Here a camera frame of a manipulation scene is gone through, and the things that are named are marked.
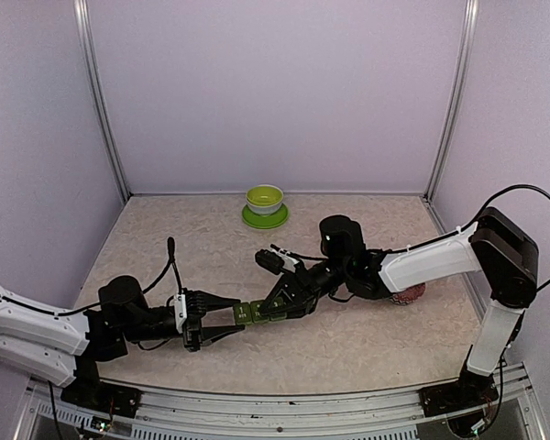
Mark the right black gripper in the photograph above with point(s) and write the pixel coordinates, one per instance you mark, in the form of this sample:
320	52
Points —
292	288

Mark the green saucer plate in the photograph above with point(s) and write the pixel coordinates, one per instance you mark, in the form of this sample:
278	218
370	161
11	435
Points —
268	221

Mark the right aluminium frame post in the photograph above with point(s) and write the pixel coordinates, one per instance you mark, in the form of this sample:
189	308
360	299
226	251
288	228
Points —
455	98

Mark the green weekly pill organizer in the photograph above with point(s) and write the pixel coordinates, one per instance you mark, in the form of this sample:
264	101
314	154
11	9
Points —
247	313

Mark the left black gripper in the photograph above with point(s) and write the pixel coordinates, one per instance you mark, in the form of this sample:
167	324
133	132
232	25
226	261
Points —
191	318

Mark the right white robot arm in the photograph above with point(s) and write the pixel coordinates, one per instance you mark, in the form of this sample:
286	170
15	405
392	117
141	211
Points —
489	243

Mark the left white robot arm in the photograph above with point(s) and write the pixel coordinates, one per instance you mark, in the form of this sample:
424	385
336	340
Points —
65	347

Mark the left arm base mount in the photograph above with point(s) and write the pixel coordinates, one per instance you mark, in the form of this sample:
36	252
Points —
103	397

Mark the front aluminium rail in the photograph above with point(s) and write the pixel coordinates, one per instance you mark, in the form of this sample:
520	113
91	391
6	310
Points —
395	413

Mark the red patterned oval tin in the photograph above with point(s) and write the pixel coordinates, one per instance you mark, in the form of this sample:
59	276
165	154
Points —
409	295

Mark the aluminium frame post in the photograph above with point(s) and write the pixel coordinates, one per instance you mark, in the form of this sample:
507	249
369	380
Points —
82	17
455	98

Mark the left aluminium frame post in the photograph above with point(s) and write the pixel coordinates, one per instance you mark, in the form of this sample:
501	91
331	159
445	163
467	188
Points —
82	17

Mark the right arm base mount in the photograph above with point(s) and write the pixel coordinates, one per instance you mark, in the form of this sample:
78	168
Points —
453	397

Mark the green and white bowl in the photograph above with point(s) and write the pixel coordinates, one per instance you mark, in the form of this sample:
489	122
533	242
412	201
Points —
264	199

